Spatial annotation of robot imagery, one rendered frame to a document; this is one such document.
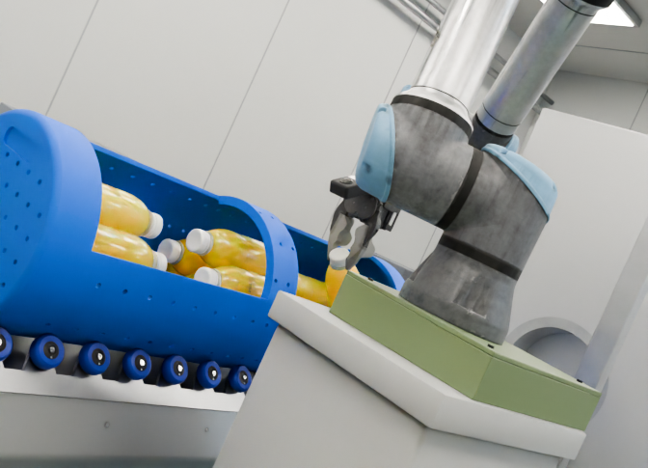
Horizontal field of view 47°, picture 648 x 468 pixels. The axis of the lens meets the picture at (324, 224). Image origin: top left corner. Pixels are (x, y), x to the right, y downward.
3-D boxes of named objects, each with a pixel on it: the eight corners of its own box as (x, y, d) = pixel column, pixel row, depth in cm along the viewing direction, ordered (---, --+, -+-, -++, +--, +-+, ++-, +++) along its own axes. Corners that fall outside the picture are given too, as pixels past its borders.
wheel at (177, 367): (190, 354, 115) (180, 357, 116) (169, 351, 112) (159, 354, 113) (191, 384, 114) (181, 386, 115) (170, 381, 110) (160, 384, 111)
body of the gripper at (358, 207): (391, 235, 144) (417, 178, 144) (366, 224, 138) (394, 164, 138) (361, 223, 149) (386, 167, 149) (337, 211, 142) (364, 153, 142)
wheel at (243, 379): (253, 365, 127) (243, 368, 128) (235, 362, 124) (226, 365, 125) (255, 392, 125) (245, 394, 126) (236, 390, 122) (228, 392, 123)
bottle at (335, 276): (333, 344, 150) (321, 272, 139) (332, 319, 155) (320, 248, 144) (368, 340, 149) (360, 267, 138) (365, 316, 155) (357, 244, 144)
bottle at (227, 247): (282, 286, 133) (209, 264, 119) (253, 282, 137) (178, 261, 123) (289, 247, 134) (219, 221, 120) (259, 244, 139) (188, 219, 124)
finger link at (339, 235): (342, 266, 147) (368, 227, 146) (326, 260, 142) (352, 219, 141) (333, 258, 149) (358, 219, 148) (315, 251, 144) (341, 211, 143)
